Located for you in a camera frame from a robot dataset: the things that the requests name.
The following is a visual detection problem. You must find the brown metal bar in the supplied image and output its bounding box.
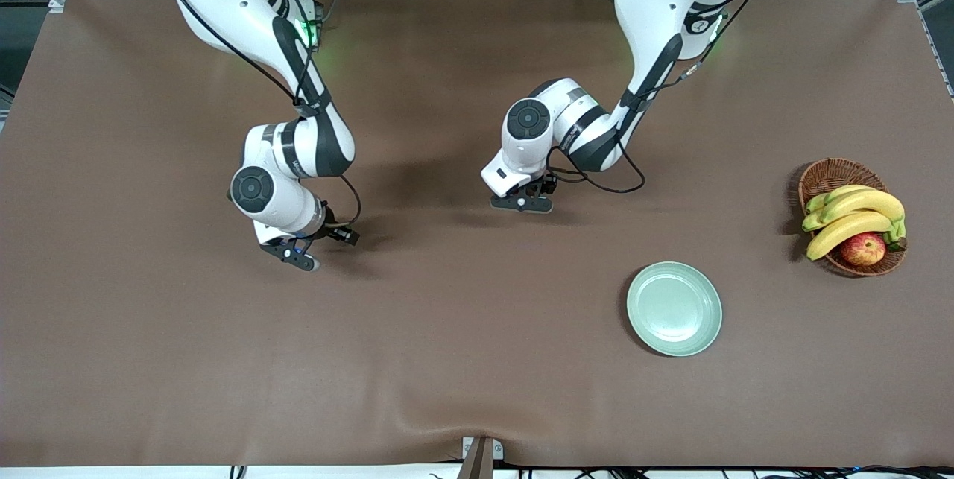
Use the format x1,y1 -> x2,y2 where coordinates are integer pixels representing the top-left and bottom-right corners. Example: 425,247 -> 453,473
456,437 -> 495,479

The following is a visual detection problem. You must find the metal clamp bracket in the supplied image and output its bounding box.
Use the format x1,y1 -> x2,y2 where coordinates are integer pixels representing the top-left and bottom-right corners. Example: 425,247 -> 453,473
461,437 -> 505,462

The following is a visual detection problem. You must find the pale green round plate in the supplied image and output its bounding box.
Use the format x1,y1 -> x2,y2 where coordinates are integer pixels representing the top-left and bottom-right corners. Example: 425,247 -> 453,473
626,261 -> 723,358

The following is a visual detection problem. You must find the greenish yellow banana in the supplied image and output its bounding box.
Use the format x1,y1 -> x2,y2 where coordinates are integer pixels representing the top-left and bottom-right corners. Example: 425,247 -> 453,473
805,185 -> 876,215

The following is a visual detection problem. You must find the brown wicker basket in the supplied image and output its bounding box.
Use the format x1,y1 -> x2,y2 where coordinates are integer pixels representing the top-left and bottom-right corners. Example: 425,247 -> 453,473
797,158 -> 908,277

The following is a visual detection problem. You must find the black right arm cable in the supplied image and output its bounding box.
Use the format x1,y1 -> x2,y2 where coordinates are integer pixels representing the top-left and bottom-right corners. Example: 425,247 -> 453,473
149,0 -> 362,230

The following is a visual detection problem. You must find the red yellow apple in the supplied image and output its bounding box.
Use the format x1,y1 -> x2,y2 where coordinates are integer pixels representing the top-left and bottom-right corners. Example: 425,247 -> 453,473
839,232 -> 888,267

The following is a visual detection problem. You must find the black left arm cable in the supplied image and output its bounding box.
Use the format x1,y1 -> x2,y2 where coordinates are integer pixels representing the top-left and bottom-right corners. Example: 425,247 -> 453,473
546,0 -> 772,194

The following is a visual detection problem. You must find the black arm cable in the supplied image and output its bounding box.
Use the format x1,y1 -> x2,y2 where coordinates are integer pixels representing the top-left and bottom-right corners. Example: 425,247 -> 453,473
546,0 -> 772,194
149,0 -> 362,230

